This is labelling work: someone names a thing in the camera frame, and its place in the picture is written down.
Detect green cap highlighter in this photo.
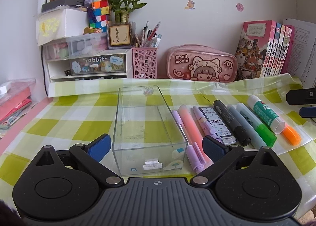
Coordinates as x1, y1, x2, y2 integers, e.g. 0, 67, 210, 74
236, 103, 277, 148

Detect pink cartoon pencil case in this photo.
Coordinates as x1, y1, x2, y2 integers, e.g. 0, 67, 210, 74
166, 44, 238, 83

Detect cream spine book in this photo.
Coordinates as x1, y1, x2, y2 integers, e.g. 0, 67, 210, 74
270, 25, 285, 76

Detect clear tray with pink books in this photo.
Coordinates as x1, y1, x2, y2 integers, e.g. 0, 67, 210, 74
1, 79, 36, 135

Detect white green glue stick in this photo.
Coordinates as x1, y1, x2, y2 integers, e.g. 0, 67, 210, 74
247, 95, 285, 135

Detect orange cap highlighter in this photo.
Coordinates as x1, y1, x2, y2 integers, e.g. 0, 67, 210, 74
282, 123, 302, 146

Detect pink cartoon book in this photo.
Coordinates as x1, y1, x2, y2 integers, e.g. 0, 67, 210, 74
235, 20, 276, 80

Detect rubik cube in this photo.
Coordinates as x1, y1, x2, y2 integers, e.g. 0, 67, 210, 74
88, 0, 110, 33

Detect blue spine book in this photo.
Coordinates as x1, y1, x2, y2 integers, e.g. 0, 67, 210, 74
265, 22, 281, 77

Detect black grey marker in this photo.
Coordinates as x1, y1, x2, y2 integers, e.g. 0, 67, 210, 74
213, 100, 251, 146

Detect purple cartoon pen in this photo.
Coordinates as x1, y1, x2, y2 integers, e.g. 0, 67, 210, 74
193, 106, 223, 144

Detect white cardboard box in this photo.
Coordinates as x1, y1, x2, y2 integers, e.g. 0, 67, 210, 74
36, 7, 88, 46

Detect pink highlighter pen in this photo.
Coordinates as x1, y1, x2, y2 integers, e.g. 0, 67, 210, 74
178, 105, 213, 167

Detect black flat box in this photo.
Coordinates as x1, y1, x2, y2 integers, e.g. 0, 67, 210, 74
41, 0, 85, 12

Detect printed paper stack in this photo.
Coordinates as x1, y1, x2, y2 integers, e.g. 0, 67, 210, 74
283, 18, 315, 88

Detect green checkered tablecloth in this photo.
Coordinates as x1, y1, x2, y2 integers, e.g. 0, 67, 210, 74
1, 74, 315, 216

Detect clear plastic organizer box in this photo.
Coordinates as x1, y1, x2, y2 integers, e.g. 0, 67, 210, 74
113, 86, 187, 176

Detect lilac mechanical pencil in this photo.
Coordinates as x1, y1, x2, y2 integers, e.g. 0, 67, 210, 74
172, 110, 206, 174

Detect pink perforated pen holder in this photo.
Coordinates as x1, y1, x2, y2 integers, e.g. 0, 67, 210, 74
132, 48, 157, 79

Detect lucky bamboo plant pot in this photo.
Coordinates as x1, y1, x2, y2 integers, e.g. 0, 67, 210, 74
107, 0, 146, 50

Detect pencil lead refill case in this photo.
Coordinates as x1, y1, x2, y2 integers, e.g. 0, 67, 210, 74
199, 106, 237, 146

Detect black cable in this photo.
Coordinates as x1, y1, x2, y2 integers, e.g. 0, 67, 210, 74
40, 0, 60, 97

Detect blue grey marker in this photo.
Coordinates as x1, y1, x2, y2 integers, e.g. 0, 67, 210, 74
227, 104, 266, 150

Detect white drawer organizer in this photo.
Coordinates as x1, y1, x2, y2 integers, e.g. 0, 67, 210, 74
44, 49, 133, 83

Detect pens in holder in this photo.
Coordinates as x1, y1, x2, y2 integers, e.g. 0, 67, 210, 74
135, 21, 161, 48

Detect clear storage box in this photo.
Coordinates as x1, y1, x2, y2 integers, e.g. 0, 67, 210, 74
43, 33, 108, 59

